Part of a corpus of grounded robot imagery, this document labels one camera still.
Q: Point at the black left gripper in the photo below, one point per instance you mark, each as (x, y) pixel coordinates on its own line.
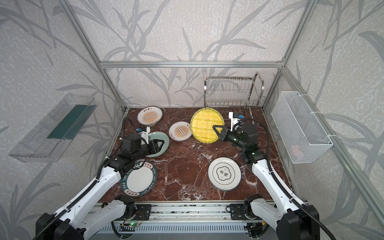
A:
(153, 145)

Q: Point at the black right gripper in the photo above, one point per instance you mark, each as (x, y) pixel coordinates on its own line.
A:
(223, 135)

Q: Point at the yellow woven bamboo plate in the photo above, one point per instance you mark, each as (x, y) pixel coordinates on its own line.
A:
(202, 123)

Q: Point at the white plate green rim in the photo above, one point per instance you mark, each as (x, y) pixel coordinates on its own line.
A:
(224, 174)

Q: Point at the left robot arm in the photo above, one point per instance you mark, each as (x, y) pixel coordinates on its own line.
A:
(70, 223)

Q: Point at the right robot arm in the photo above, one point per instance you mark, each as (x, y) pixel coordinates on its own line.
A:
(290, 217)

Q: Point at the stainless steel dish rack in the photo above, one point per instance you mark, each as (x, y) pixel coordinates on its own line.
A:
(223, 92)

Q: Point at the green flower plate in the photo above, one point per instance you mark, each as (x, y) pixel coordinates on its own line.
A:
(160, 141)

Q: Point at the small orange sunburst plate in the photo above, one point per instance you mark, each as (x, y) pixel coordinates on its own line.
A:
(180, 131)

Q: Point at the large orange sunburst plate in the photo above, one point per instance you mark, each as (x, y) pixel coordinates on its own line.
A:
(149, 116)

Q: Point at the white plate dark lettered rim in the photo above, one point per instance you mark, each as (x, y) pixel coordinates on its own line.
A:
(139, 180)

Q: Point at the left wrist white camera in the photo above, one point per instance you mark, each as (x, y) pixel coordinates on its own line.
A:
(144, 132)

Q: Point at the wrist white camera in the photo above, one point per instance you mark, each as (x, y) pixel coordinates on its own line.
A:
(236, 120)
(144, 132)

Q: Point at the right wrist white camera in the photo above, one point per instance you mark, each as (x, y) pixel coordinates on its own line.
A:
(236, 120)

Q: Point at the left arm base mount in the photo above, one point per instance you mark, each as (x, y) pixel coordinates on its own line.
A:
(142, 213)

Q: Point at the aluminium frame rail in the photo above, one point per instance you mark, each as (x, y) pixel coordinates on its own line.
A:
(189, 64)

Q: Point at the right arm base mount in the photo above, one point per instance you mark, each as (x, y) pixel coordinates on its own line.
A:
(243, 211)

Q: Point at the white wire mesh basket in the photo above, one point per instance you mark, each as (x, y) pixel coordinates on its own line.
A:
(303, 136)

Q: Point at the clear plastic wall shelf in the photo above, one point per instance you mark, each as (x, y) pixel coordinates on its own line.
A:
(50, 138)

